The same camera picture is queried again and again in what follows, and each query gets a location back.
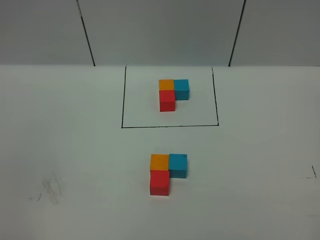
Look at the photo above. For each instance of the red template cube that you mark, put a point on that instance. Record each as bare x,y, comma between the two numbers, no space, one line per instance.
167,101

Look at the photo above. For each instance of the orange template cube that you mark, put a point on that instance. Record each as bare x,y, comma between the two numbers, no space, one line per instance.
166,85

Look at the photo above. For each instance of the blue template cube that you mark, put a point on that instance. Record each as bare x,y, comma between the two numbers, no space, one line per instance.
182,89

